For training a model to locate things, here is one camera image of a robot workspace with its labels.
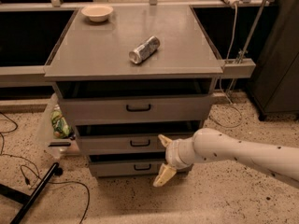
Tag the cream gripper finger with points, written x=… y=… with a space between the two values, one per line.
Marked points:
x=165 y=141
x=166 y=172

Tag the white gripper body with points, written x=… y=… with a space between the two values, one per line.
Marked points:
x=172 y=154

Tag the grey drawer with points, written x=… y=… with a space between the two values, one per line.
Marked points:
x=119 y=144
x=135 y=109
x=125 y=168

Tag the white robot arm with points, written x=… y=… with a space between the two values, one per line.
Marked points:
x=208 y=145

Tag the grey bottom drawer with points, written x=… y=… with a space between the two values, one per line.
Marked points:
x=125 y=168

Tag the grey top drawer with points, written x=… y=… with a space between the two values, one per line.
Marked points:
x=135 y=109

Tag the grey drawer cabinet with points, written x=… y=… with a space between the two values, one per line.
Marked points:
x=93 y=62

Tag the silver drink can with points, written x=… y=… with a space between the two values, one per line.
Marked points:
x=144 y=50

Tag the green snack bag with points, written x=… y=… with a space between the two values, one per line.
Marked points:
x=60 y=127

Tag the clear plastic bin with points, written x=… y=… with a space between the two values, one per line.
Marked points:
x=56 y=147

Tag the dark grey side cabinet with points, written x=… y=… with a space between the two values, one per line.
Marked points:
x=274 y=85

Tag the black metal stand leg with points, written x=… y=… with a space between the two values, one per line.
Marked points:
x=25 y=200

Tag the white bowl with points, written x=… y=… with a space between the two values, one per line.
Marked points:
x=97 y=13

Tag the grey metal counter rail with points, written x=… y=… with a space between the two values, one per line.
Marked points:
x=33 y=76

